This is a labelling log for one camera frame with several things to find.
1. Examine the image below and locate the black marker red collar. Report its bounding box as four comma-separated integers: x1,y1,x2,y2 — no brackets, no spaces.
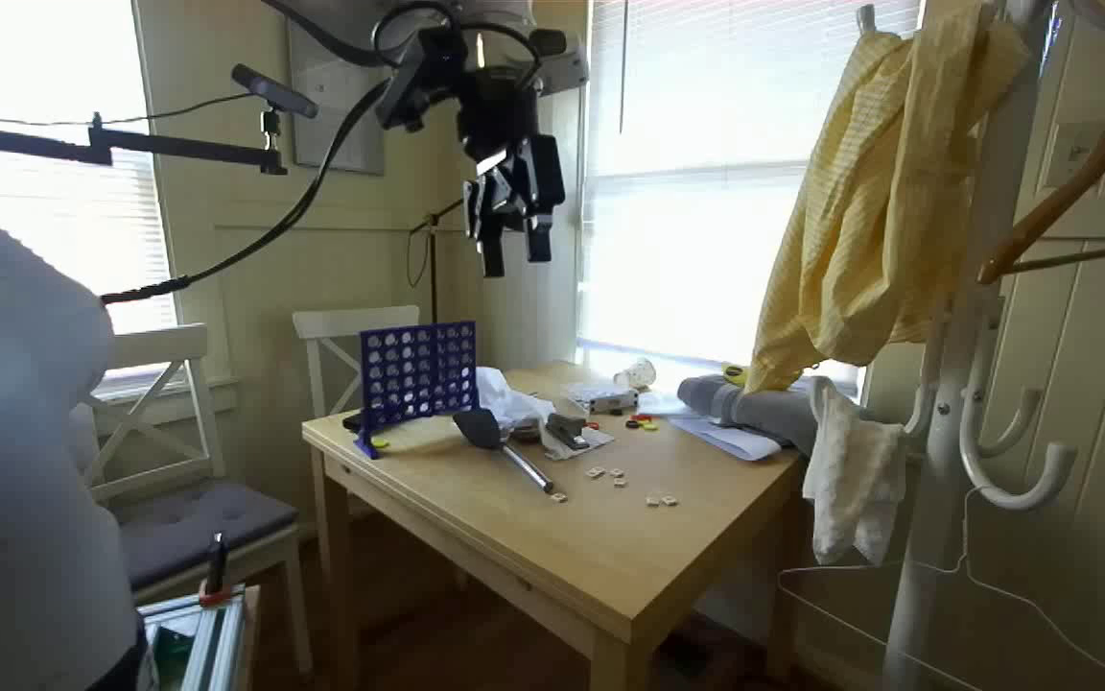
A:
198,530,236,613

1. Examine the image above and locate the wide white window blind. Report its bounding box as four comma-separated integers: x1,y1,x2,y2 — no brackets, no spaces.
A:
574,0,930,377

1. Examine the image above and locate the cream panelled door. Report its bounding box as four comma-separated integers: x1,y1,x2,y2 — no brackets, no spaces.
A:
1008,0,1105,691

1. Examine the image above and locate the blue connect four grid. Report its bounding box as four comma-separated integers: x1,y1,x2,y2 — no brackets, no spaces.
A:
353,319,482,462

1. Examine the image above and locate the light wooden table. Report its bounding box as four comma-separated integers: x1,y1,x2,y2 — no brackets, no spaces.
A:
301,361,814,691

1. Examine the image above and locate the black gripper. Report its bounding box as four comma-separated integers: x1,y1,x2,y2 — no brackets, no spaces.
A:
466,132,573,279

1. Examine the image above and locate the yellow shirt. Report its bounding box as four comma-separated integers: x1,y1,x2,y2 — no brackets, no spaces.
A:
743,0,1036,396

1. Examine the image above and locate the white plain chair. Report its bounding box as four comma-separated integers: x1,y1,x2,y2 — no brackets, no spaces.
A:
293,302,425,420

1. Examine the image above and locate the grey seat cushion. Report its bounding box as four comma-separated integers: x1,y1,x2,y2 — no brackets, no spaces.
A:
109,476,301,593

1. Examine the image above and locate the white plastic bag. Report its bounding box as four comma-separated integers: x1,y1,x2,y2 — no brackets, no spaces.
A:
472,365,619,462

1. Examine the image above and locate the white framed box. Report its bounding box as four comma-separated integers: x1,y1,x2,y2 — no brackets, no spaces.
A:
135,580,261,691

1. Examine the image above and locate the white wire hanger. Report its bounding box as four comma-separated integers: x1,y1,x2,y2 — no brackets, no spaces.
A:
773,483,1105,691

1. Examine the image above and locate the white paper sheet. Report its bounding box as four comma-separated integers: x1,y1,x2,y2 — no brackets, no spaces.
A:
664,406,787,468

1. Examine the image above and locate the white hanging cloth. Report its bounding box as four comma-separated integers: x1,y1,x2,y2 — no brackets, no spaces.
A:
797,377,911,574

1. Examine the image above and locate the grey stapler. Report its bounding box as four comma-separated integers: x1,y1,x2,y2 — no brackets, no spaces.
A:
545,410,594,448

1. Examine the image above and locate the grey framed wall picture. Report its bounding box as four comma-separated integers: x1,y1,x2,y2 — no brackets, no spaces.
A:
280,15,392,177

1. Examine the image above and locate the black spatula metal handle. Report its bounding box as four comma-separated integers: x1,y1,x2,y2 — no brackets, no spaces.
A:
450,402,559,498

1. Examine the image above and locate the white cross-back chair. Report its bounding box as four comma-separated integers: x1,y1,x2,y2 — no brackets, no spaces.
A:
69,319,315,684

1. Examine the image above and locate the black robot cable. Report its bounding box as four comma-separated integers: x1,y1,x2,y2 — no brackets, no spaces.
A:
97,73,392,306

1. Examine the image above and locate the black camera on boom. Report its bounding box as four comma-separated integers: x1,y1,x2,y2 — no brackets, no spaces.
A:
227,62,321,145

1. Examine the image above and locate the grey folded towel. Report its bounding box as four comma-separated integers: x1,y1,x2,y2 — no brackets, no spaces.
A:
674,368,835,455

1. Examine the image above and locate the white patterned cup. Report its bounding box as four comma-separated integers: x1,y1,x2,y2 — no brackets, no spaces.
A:
612,359,659,396

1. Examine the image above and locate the white coat rack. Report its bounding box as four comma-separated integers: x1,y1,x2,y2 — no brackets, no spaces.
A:
853,0,1105,691

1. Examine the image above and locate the black floor lamp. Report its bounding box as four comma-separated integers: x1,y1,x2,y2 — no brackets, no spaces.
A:
404,198,472,327

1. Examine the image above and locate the narrow white window blind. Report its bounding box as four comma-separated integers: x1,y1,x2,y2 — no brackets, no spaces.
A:
0,0,181,340

